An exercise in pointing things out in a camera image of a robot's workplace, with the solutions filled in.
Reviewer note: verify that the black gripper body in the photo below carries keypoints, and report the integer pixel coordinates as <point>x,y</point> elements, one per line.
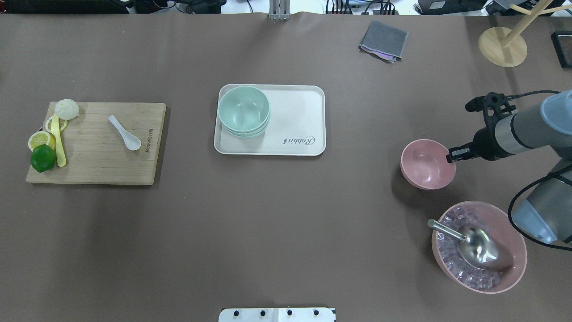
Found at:
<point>484,143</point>

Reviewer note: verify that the small pink bowl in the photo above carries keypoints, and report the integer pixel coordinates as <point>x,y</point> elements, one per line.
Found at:
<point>424,165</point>

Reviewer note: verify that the white ceramic spoon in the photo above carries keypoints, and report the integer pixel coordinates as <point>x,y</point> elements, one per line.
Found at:
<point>130,141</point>

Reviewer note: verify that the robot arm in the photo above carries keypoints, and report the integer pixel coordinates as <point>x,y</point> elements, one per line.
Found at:
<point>541,211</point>

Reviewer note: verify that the large pink ice bowl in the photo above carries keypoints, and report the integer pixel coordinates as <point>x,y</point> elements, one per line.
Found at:
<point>495,222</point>

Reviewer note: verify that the green bowl stack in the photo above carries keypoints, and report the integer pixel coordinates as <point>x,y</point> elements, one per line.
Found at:
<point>244,111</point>

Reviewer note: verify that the wooden cup tree stand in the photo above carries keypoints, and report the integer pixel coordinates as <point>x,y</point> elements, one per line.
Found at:
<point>506,47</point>

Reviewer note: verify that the metal ice scoop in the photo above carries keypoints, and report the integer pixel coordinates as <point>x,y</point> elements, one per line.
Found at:
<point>476,247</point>

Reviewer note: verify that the black tray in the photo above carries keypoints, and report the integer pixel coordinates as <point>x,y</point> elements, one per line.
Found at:
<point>562,42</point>

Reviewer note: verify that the grey folded cloth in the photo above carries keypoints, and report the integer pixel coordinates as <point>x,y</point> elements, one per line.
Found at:
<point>384,41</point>

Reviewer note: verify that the cream serving tray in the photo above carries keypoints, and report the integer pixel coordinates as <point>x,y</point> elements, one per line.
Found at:
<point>297,125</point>

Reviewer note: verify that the wooden cutting board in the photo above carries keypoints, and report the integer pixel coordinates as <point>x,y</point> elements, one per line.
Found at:
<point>94,149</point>

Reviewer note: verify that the white steamed bun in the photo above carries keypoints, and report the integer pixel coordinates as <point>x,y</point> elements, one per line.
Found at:
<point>67,109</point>

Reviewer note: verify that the lemon slice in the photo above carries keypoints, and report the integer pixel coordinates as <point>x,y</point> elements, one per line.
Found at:
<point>62,125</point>
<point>41,138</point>

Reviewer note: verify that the yellow plastic knife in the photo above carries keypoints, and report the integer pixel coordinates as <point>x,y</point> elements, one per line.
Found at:
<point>59,150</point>

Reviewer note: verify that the green lime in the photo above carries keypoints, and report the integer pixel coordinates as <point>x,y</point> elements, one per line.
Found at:
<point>43,158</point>

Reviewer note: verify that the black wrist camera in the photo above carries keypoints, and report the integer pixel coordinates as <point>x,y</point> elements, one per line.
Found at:
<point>495,107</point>

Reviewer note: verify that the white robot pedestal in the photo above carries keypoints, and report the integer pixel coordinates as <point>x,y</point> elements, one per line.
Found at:
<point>278,314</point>

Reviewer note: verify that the aluminium frame post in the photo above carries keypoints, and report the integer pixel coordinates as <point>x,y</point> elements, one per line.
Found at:
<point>279,10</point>

